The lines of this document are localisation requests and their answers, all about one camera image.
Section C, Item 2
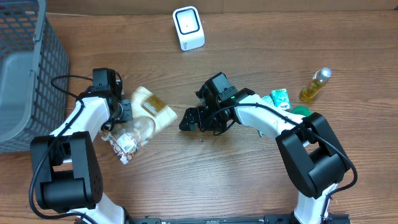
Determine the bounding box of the white green snack package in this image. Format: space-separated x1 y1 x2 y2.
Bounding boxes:
257 95 276 138

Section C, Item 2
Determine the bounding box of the grey plastic mesh basket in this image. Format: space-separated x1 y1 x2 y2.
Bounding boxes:
1 0 70 153

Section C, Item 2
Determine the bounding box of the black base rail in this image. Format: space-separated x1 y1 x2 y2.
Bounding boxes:
74 213 352 224

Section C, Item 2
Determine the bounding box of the teal tissue pack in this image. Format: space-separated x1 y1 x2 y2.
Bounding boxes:
271 88 291 111

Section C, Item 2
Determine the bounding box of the white barcode scanner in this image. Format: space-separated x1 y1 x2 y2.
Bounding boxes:
172 6 205 51

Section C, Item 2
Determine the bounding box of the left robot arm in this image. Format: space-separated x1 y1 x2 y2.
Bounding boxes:
29 68 134 223

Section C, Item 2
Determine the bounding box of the green lid white jar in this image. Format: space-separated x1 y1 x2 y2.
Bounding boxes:
291 106 312 117

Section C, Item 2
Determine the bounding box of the yellow oil bottle silver cap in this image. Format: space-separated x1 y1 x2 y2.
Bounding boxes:
299 67 332 102

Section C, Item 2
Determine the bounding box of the brown labelled food package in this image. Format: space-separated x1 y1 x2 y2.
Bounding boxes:
99 86 177 164

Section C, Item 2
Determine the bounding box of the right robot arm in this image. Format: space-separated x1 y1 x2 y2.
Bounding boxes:
179 72 353 223

